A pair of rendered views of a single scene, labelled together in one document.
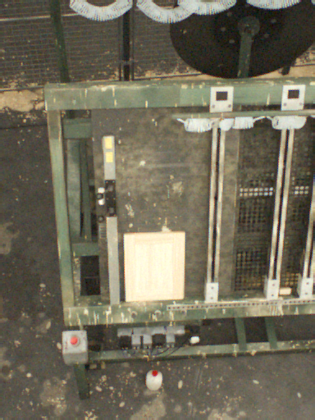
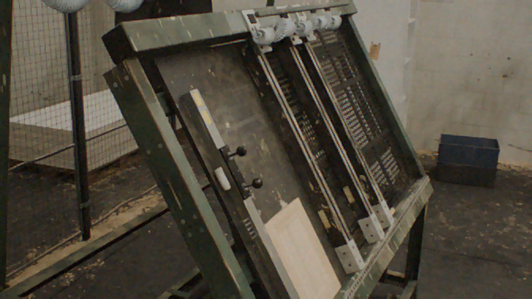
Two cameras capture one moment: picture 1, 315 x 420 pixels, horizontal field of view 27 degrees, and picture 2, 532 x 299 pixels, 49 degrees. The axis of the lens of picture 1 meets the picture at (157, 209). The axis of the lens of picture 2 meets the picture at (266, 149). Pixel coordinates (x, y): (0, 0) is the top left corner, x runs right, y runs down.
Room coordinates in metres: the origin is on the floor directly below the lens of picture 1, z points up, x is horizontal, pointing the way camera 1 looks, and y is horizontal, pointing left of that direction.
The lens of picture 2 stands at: (0.59, 1.80, 2.13)
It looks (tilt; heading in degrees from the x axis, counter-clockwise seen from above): 17 degrees down; 303
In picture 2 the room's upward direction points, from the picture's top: 2 degrees clockwise
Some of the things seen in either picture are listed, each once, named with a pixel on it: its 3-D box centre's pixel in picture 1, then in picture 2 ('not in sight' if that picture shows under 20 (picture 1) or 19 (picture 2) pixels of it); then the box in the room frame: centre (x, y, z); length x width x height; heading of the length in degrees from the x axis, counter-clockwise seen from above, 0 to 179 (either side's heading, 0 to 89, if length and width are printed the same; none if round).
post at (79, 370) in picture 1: (80, 376); not in sight; (1.18, 0.38, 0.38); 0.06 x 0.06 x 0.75; 7
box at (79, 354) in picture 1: (75, 347); not in sight; (1.18, 0.38, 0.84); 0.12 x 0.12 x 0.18; 7
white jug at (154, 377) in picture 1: (154, 378); not in sight; (1.28, -0.05, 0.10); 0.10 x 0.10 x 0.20
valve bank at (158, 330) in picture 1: (157, 340); not in sight; (1.30, -0.05, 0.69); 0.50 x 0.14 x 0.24; 97
